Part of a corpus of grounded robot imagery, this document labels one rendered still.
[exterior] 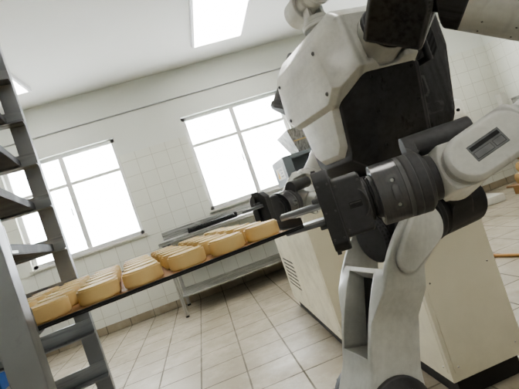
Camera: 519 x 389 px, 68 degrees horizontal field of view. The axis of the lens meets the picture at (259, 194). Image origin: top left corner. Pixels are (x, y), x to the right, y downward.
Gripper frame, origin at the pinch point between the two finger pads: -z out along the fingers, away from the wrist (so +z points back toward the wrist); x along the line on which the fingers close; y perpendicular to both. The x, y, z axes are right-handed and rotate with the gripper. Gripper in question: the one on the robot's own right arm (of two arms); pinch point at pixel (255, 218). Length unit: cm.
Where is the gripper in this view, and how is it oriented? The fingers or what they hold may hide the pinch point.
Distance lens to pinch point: 102.3
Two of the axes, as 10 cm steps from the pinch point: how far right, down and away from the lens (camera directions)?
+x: -3.2, -9.5, 0.1
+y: 7.3, -2.5, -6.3
